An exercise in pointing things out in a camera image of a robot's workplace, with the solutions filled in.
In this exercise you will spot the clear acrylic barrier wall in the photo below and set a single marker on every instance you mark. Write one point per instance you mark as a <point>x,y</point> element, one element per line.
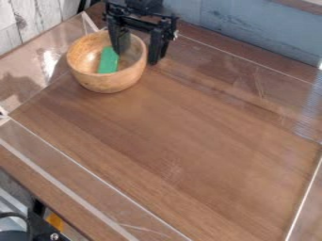
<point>204,154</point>

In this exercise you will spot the black metal mount with screw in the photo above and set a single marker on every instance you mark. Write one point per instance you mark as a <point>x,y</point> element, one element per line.
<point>43,230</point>

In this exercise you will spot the yellow label sticker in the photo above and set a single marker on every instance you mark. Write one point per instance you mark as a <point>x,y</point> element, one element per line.
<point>55,221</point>

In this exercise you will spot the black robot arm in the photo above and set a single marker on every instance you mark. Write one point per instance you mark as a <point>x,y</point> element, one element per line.
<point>146,16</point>

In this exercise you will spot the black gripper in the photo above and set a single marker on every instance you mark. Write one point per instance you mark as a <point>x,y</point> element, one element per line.
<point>141,15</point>

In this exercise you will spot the green rectangular block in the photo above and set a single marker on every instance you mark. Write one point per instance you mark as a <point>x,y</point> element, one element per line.
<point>109,60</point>

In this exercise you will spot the brown wooden bowl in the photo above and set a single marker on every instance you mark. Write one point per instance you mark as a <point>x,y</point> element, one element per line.
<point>85,56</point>

